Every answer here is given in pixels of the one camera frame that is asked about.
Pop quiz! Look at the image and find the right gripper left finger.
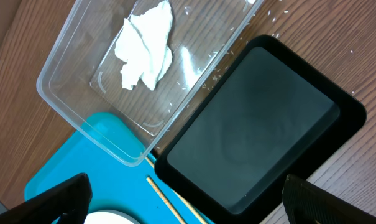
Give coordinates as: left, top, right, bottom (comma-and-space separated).
0, 173, 93, 224

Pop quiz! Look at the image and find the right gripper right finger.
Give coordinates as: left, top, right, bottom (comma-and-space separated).
282, 175, 376, 224

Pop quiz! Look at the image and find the large white plate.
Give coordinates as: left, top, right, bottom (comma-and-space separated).
84, 210, 139, 224

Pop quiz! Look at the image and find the wooden chopstick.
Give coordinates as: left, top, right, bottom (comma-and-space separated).
144, 156, 209, 224
146, 176, 186, 224

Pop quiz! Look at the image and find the white napkin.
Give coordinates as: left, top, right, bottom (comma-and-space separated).
114, 1, 173, 91

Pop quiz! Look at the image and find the teal plastic tray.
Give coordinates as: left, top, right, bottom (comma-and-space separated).
23, 111, 215, 224

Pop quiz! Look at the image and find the black plastic tray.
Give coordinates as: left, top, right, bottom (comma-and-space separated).
155, 35, 367, 223

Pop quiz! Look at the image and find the clear plastic bin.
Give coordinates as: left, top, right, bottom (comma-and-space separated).
36, 0, 262, 166

